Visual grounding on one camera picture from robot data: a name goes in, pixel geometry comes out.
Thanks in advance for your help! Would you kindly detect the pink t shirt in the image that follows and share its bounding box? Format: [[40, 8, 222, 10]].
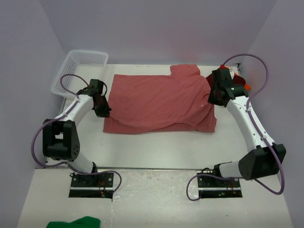
[[103, 64, 217, 134]]

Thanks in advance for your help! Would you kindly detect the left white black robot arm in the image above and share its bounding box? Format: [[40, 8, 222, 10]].
[[42, 78, 111, 187]]

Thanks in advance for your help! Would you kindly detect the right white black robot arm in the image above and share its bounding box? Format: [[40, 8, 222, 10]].
[[208, 68, 286, 187]]

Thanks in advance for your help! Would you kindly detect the folded dark red shirt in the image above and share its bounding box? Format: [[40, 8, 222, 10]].
[[206, 74, 246, 88]]

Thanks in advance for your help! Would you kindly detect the folded orange shirt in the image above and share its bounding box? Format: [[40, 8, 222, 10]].
[[229, 67, 251, 91]]

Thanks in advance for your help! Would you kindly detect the white plastic basket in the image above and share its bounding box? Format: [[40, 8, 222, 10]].
[[51, 50, 108, 100]]

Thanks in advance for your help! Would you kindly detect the green cloth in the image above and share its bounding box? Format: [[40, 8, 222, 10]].
[[46, 216, 101, 228]]

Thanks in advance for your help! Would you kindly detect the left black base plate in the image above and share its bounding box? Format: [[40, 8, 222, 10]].
[[68, 172, 114, 199]]

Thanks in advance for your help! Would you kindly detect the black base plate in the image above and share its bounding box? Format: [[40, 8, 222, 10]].
[[68, 172, 114, 199], [197, 176, 243, 199]]

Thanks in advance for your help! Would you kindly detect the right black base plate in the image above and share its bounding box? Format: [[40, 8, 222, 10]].
[[197, 176, 243, 199]]

